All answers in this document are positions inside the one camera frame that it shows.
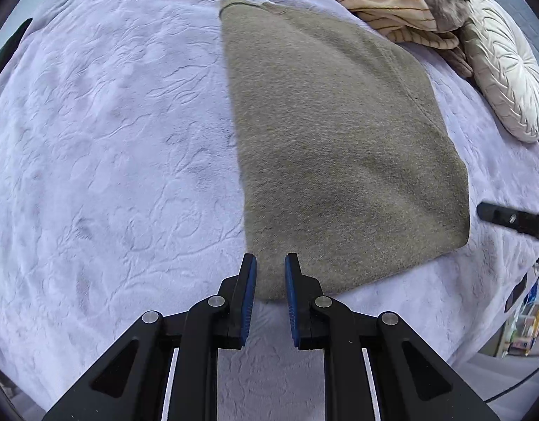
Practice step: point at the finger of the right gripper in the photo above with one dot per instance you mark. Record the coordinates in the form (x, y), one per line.
(523, 222)

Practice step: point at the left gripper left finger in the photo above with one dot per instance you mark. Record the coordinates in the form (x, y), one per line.
(166, 362)

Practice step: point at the colourful items on floor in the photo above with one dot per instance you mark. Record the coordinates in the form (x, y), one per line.
(520, 332)

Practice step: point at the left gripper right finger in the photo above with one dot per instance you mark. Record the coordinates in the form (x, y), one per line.
(375, 367)

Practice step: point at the round white pleated cushion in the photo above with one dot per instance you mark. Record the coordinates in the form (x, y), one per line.
(504, 67)

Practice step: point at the taupe knitted sweater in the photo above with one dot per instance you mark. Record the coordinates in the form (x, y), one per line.
(344, 155)

